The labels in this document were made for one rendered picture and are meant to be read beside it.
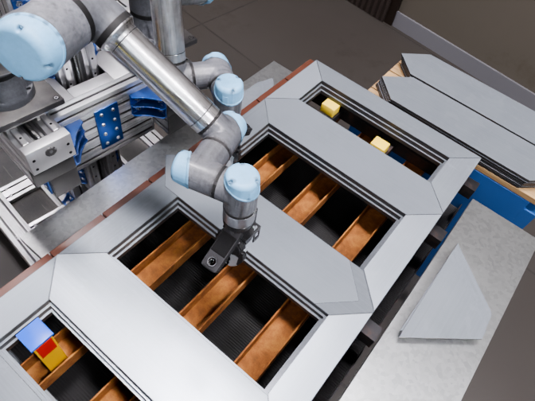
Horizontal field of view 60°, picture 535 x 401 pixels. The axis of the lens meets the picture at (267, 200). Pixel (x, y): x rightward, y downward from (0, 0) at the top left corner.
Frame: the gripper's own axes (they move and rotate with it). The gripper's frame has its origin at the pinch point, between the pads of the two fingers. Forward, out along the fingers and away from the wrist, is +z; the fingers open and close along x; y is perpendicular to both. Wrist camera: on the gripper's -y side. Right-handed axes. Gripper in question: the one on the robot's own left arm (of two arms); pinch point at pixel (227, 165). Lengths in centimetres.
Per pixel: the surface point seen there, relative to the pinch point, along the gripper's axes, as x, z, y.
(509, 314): 118, 87, -84
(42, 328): 3, -2, 69
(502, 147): 66, 2, -81
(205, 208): 6.3, 0.6, 16.6
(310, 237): 35.5, 0.6, 2.7
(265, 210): 19.6, 0.7, 4.5
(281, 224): 26.4, 0.7, 5.3
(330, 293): 50, 1, 14
